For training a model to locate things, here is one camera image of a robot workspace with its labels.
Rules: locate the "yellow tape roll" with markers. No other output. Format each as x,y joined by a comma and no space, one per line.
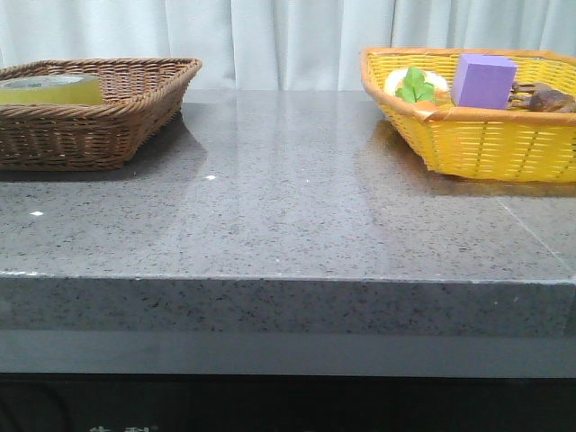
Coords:
83,89

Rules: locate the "orange carrot toy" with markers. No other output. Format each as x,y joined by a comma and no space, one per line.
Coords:
426,106

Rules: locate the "white curtain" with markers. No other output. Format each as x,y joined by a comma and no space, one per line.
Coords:
276,45

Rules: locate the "green leaf toy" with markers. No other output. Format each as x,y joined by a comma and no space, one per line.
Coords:
414,87

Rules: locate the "brown wicker basket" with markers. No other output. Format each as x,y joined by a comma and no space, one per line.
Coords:
140,97

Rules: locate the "yellow wicker basket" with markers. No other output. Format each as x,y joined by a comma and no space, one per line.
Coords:
510,145

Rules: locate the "purple foam block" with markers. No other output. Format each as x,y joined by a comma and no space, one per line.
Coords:
483,81

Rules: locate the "brown animal figurine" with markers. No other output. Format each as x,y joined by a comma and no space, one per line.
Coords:
540,98

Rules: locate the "dark cabinet under counter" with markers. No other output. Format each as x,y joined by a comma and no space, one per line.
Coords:
201,381

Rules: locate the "white ring toy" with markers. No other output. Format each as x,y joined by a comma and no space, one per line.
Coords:
394,79

